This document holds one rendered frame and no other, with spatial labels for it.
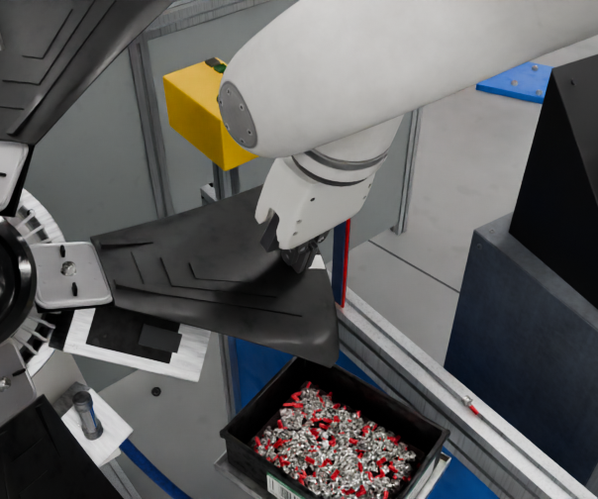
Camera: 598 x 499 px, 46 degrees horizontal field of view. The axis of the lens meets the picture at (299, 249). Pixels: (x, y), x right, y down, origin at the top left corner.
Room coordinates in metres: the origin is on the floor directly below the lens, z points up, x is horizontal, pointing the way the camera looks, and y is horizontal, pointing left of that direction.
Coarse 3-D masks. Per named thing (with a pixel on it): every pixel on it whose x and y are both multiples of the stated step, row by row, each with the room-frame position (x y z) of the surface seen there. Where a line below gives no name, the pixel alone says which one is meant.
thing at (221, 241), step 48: (96, 240) 0.51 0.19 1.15; (144, 240) 0.51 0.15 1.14; (192, 240) 0.53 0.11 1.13; (240, 240) 0.54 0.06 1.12; (144, 288) 0.44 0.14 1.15; (192, 288) 0.46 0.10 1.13; (240, 288) 0.47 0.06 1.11; (288, 288) 0.49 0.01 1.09; (240, 336) 0.42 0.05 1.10; (288, 336) 0.44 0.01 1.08; (336, 336) 0.46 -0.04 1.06
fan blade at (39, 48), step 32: (0, 0) 0.64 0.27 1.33; (32, 0) 0.63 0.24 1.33; (64, 0) 0.62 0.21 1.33; (96, 0) 0.62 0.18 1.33; (128, 0) 0.62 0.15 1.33; (160, 0) 0.63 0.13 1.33; (0, 32) 0.61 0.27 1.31; (32, 32) 0.60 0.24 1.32; (64, 32) 0.59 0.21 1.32; (96, 32) 0.59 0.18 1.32; (128, 32) 0.59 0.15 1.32; (0, 64) 0.57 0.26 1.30; (32, 64) 0.56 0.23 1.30; (64, 64) 0.56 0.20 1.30; (96, 64) 0.56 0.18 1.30; (0, 96) 0.54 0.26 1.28; (32, 96) 0.54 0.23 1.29; (64, 96) 0.53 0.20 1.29; (0, 128) 0.52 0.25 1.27; (32, 128) 0.51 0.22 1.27
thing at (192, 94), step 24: (192, 72) 0.97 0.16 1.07; (216, 72) 0.97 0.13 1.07; (168, 96) 0.95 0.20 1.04; (192, 96) 0.90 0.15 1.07; (216, 96) 0.90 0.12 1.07; (168, 120) 0.96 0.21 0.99; (192, 120) 0.90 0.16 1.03; (216, 120) 0.85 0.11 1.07; (192, 144) 0.91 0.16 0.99; (216, 144) 0.85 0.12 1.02
